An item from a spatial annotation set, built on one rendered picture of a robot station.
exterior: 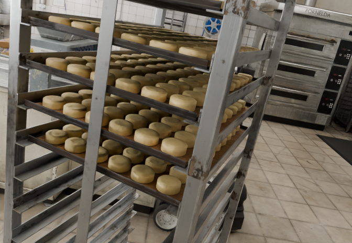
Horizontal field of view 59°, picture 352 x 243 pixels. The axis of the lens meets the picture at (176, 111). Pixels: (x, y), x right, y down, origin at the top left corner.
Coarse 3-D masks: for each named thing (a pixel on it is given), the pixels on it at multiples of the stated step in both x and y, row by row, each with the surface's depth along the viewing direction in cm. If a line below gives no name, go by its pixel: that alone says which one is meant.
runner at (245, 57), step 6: (240, 54) 63; (246, 54) 68; (252, 54) 75; (258, 54) 82; (264, 54) 90; (270, 54) 102; (240, 60) 65; (246, 60) 70; (252, 60) 77; (258, 60) 84; (210, 66) 48; (210, 72) 48
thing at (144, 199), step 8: (72, 168) 231; (96, 176) 231; (80, 184) 234; (112, 184) 231; (72, 192) 240; (104, 192) 234; (136, 192) 230; (136, 200) 232; (144, 200) 231; (152, 200) 230; (136, 208) 238; (144, 208) 237
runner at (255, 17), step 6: (210, 12) 48; (216, 12) 46; (222, 12) 46; (252, 12) 62; (258, 12) 67; (252, 18) 64; (258, 18) 69; (264, 18) 75; (270, 18) 82; (252, 24) 72; (258, 24) 70; (264, 24) 77; (270, 24) 85; (276, 24) 94; (276, 30) 98
